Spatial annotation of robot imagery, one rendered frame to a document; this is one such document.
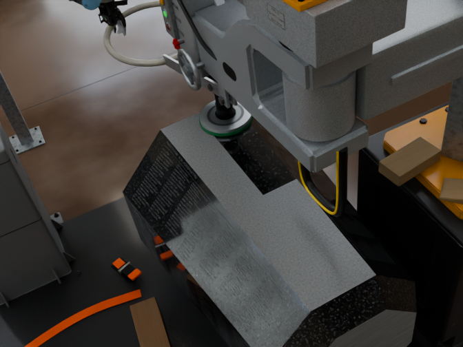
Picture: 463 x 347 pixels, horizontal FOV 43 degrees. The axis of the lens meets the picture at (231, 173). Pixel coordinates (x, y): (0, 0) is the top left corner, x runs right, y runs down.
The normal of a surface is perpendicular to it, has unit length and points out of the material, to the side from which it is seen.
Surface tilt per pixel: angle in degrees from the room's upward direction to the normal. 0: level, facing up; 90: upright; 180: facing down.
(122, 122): 0
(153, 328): 0
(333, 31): 90
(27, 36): 0
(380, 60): 90
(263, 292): 45
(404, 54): 90
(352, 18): 90
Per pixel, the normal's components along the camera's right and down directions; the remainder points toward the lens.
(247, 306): -0.69, -0.19
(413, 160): -0.13, -0.71
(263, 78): 0.49, 0.57
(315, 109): -0.23, 0.70
